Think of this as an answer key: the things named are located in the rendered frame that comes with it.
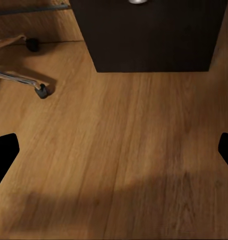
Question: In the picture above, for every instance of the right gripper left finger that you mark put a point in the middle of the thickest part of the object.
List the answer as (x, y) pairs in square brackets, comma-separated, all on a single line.
[(9, 149)]

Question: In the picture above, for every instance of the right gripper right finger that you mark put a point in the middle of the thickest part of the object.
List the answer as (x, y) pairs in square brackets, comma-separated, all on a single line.
[(223, 146)]

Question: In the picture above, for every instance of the swivel chair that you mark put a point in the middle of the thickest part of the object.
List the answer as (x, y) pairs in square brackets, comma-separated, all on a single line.
[(32, 44)]

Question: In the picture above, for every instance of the cabinet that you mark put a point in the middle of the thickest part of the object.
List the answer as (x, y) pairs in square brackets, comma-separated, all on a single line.
[(43, 20), (125, 36)]

